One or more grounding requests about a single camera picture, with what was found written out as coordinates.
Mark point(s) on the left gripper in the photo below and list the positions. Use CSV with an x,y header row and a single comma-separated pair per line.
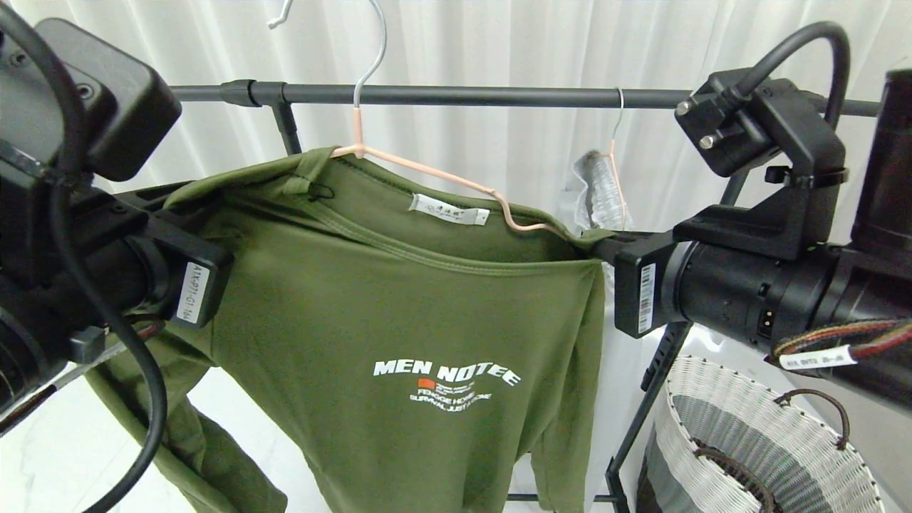
x,y
185,278

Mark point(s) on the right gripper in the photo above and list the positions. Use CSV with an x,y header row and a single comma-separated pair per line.
x,y
727,292

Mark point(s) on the pink clothes hanger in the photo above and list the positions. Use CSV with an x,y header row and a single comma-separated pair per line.
x,y
358,135
613,146

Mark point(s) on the green garment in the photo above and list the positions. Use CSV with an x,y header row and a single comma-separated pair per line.
x,y
399,306

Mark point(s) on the white laundry basket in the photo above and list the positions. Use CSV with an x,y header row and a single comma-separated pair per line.
x,y
684,399

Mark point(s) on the black clothes rack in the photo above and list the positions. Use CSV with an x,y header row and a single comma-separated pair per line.
x,y
463,95

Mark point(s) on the white curtain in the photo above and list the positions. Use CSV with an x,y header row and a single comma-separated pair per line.
x,y
499,43

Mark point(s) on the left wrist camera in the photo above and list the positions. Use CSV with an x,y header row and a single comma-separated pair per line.
x,y
107,92

